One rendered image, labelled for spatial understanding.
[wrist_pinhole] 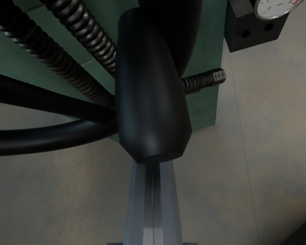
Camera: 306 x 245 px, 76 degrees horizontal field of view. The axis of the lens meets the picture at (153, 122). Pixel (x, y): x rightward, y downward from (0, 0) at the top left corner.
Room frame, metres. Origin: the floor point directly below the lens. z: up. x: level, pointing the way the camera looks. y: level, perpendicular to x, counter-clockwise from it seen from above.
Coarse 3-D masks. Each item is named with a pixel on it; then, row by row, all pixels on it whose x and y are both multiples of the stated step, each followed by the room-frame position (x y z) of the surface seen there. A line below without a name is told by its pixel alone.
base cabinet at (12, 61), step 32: (96, 0) 0.26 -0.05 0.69; (128, 0) 0.25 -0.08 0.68; (224, 0) 0.18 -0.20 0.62; (0, 32) 0.34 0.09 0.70; (64, 32) 0.30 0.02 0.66; (0, 64) 0.36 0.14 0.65; (32, 64) 0.34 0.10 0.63; (96, 64) 0.29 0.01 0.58; (192, 64) 0.21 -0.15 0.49; (192, 96) 0.21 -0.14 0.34; (192, 128) 0.23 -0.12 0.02
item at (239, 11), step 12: (228, 0) 0.18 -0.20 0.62; (240, 0) 0.17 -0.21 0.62; (228, 12) 0.17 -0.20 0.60; (240, 12) 0.15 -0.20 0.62; (252, 12) 0.14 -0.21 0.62; (228, 24) 0.17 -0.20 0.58; (240, 24) 0.14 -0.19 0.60; (252, 24) 0.14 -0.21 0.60; (264, 24) 0.13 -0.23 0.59; (276, 24) 0.12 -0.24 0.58; (228, 36) 0.16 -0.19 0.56; (240, 36) 0.14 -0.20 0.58; (252, 36) 0.13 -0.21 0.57; (264, 36) 0.12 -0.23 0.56; (276, 36) 0.11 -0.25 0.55; (240, 48) 0.14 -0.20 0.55
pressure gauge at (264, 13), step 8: (256, 0) 0.12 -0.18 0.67; (264, 0) 0.12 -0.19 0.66; (272, 0) 0.11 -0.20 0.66; (280, 0) 0.11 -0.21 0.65; (288, 0) 0.10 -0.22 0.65; (296, 0) 0.10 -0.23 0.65; (256, 8) 0.12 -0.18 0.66; (264, 8) 0.11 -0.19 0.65; (272, 8) 0.11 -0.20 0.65; (280, 8) 0.10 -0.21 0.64; (288, 8) 0.10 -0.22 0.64; (256, 16) 0.12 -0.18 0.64; (264, 16) 0.11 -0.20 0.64; (272, 16) 0.11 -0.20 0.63; (280, 16) 0.10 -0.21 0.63
